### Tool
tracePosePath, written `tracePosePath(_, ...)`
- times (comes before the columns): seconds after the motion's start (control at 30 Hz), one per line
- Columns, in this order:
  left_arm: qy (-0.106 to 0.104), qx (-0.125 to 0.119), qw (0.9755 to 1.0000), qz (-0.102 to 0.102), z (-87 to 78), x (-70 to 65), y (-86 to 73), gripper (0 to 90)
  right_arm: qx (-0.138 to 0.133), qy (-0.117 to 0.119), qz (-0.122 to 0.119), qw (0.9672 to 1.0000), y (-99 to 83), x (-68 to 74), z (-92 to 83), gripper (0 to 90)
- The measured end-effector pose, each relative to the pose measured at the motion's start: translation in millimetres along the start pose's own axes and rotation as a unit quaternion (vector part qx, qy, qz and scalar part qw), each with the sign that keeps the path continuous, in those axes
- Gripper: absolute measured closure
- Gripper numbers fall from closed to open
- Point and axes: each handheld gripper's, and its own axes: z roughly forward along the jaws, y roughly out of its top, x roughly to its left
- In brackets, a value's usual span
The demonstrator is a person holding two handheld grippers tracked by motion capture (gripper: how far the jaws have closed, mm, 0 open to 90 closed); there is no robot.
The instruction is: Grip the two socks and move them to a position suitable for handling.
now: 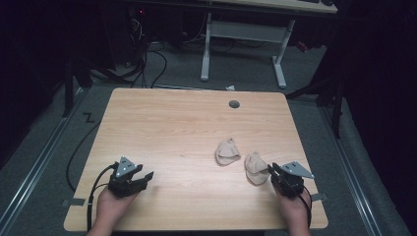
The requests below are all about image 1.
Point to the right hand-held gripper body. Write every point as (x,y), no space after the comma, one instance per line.
(290,182)

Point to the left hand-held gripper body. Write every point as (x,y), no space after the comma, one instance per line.
(122,183)

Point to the beige sock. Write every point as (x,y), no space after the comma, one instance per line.
(256,168)
(226,154)

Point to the person's left hand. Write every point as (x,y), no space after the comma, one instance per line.
(113,208)

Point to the person's right hand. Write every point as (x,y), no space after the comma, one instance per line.
(295,209)

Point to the grey tape strip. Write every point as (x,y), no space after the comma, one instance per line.
(73,202)
(319,197)

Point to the black metal stand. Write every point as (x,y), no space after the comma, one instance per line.
(68,88)
(336,105)

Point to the crumpled white paper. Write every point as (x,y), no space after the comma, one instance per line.
(230,88)

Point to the small red object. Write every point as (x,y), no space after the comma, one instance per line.
(302,46)

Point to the white-framed desk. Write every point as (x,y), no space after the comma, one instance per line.
(246,31)

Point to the metal floor rail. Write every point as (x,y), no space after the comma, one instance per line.
(39,164)
(352,173)

